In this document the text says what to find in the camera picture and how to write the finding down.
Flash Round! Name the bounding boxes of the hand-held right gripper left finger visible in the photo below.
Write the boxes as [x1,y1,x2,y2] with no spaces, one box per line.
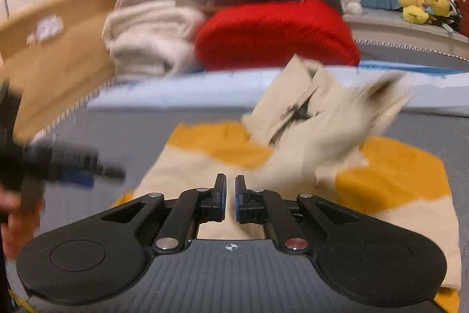
[101,174,228,256]

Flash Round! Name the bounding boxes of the folded red blanket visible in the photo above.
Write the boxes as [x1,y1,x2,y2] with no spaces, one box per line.
[195,0,361,72]

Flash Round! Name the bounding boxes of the light blue bed sheet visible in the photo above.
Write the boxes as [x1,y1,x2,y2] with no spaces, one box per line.
[87,62,469,117]

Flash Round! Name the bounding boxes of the yellow plush toys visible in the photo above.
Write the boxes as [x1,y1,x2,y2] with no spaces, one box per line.
[399,0,453,26]

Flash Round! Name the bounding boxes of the beige cloth with black print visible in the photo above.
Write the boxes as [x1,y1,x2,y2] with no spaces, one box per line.
[241,54,415,186]

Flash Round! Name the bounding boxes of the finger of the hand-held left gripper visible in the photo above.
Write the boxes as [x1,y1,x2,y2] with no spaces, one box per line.
[25,146,126,188]

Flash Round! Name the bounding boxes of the white crumpled paper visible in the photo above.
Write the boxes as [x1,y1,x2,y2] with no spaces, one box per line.
[26,15,66,43]

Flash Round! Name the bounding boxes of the person's left hand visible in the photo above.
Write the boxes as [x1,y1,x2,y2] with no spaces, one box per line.
[0,188,43,258]

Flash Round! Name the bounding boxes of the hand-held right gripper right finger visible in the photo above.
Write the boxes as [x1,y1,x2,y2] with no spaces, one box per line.
[234,174,362,256]

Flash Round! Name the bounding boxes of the folded cream blanket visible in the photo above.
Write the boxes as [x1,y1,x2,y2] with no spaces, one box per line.
[103,1,209,79]

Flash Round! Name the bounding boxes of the beige bed headboard ledge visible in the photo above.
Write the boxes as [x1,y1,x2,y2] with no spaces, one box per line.
[342,11,469,61]

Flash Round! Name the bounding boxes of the cream and mustard jacket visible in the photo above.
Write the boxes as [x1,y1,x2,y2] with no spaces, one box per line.
[110,120,461,313]

